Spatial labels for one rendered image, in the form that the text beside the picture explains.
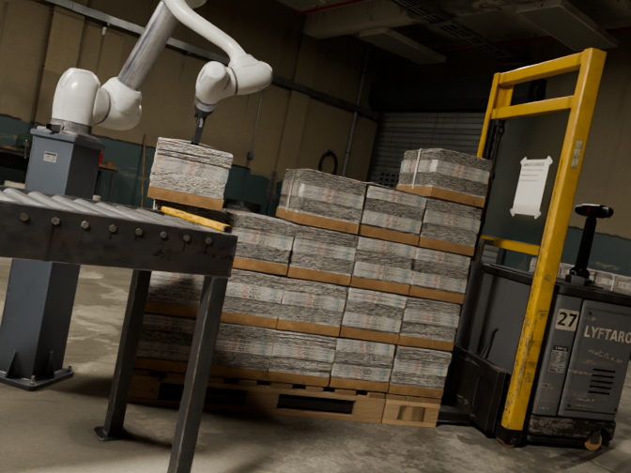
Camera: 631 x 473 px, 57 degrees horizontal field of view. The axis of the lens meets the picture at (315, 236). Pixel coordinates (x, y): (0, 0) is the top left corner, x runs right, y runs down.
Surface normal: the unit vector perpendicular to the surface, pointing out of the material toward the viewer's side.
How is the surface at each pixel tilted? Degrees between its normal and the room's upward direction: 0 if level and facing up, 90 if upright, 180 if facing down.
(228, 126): 90
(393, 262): 90
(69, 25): 90
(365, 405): 90
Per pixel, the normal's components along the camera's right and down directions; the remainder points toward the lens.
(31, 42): 0.61, 0.16
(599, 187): -0.77, -0.12
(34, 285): -0.23, 0.00
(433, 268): 0.30, 0.11
